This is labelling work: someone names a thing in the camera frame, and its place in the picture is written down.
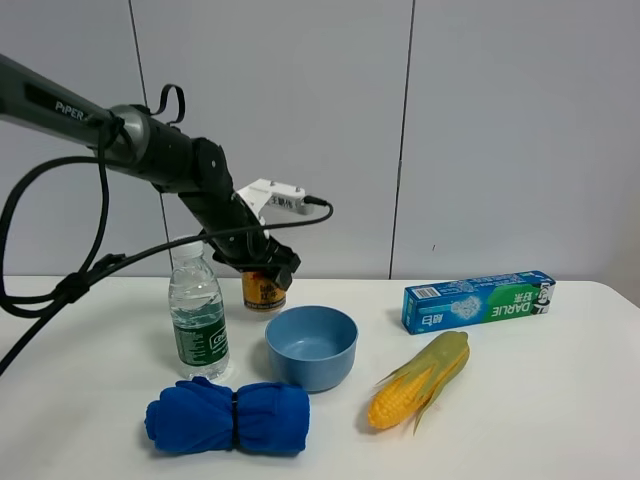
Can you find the rolled blue towel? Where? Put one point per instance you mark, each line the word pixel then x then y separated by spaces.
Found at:
pixel 196 416

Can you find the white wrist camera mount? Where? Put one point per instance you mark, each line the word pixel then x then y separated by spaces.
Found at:
pixel 268 193

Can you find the clear plastic water bottle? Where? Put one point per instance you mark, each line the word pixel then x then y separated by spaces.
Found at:
pixel 197 311

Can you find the gold Red Bull can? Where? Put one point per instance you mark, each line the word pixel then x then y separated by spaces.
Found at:
pixel 261 294

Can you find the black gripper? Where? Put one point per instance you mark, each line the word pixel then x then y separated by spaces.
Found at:
pixel 253 250

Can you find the yellow toy corn cob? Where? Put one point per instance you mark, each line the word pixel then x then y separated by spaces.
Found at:
pixel 410 390

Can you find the blue Darlie toothpaste box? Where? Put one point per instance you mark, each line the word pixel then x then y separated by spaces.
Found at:
pixel 454 304

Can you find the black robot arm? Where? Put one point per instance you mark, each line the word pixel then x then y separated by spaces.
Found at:
pixel 140 146

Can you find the light blue bowl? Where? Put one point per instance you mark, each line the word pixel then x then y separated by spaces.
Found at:
pixel 311 346

